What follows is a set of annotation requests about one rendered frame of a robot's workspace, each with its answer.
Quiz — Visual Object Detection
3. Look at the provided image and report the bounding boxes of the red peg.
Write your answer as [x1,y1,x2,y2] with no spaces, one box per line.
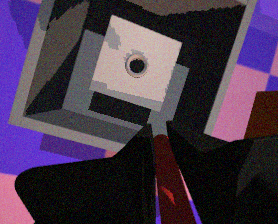
[153,134,196,224]

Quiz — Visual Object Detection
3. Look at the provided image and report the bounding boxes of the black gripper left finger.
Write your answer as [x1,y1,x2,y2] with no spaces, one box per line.
[14,123,156,224]

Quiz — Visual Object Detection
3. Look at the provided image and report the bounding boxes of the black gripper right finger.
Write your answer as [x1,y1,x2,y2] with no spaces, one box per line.
[166,120,278,224]

